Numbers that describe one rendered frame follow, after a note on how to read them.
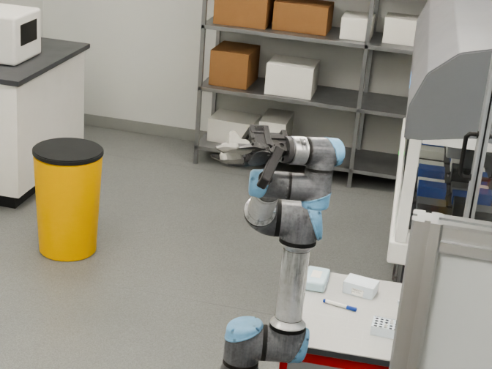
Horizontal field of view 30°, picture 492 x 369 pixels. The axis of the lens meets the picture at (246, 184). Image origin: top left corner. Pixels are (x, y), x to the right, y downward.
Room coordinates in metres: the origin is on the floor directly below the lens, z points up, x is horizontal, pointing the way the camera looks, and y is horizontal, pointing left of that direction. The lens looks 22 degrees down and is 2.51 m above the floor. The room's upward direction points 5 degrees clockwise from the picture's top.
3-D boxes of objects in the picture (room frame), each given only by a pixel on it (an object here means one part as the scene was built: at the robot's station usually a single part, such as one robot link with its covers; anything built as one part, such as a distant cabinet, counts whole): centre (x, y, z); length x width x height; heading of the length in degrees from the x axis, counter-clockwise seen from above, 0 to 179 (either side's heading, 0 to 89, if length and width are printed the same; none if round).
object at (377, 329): (3.02, -0.58, 0.78); 0.12 x 0.08 x 0.04; 77
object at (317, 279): (3.37, -0.32, 0.78); 0.15 x 0.10 x 0.04; 168
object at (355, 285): (3.32, -0.50, 0.79); 0.13 x 0.09 x 0.05; 67
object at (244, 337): (2.55, -0.04, 0.96); 0.13 x 0.12 x 0.14; 93
